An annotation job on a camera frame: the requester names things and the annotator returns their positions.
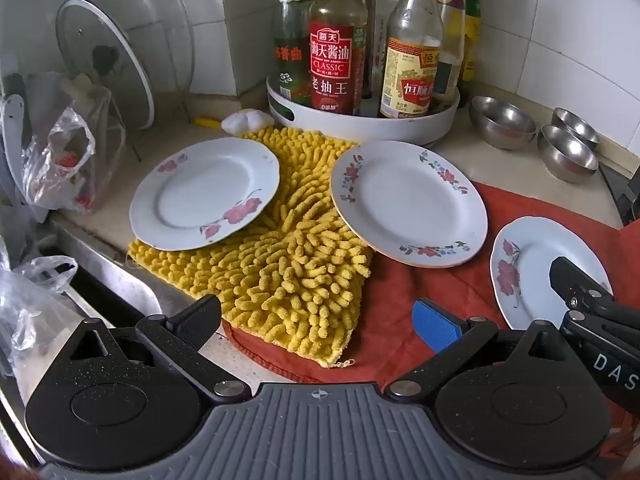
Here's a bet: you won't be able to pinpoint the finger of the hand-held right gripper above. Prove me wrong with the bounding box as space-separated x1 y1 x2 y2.
549 256 640 321
559 310 640 356

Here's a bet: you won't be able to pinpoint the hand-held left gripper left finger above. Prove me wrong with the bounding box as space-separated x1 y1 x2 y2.
70 294 253 403

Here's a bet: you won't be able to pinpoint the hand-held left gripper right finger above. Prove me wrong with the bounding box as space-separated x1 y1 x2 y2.
384 298 573 403

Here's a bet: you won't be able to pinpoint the white plate large red flowers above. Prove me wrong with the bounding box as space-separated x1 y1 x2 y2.
490 216 615 331
129 136 281 252

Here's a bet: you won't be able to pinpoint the stainless steel bowl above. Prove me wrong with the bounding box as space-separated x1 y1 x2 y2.
551 106 601 151
469 95 538 151
537 124 600 183

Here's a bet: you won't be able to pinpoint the white plate small rim flowers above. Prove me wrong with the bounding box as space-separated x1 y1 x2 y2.
330 140 488 268

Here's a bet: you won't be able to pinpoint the red cloth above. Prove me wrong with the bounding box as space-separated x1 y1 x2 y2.
221 180 640 456

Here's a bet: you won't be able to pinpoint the black gas stove burner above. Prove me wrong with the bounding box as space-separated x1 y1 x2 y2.
600 162 640 226

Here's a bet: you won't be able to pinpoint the stainless steel sink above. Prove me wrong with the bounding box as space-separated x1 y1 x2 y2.
47 220 166 321

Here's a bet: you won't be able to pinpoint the yellow chenille mat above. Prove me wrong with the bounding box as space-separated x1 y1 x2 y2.
127 126 376 368

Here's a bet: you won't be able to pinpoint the empty clear plastic bag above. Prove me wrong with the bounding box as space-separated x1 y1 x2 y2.
0 240 101 401

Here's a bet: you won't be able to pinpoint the clear plastic bag red contents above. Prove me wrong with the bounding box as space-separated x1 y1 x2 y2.
20 72 126 216

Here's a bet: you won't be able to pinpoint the white two-tier rotating rack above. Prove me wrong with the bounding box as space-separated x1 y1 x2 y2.
266 0 461 148

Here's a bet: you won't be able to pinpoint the white plastic utensil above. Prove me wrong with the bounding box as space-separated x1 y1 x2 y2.
0 72 31 221

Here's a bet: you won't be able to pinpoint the green yellow-label sauce bottle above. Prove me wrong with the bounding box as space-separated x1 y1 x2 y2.
460 0 483 108

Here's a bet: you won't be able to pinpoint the yellow-cap vinegar bottle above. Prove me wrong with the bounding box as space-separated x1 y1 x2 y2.
379 0 445 120

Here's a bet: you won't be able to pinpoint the purple-neck clear bottle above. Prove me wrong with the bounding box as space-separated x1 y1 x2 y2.
435 0 468 96

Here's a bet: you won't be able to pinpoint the red-label soy sauce bottle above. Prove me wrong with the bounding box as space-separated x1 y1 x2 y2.
306 0 368 117

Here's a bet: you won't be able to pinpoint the green glass bottle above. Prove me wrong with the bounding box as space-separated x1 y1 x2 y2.
272 0 313 106

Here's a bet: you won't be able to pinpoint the large glass pot lid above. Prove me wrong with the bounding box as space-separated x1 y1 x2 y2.
95 0 196 126

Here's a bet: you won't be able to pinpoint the glass lid black knob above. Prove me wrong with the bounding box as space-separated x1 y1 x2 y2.
55 0 156 133

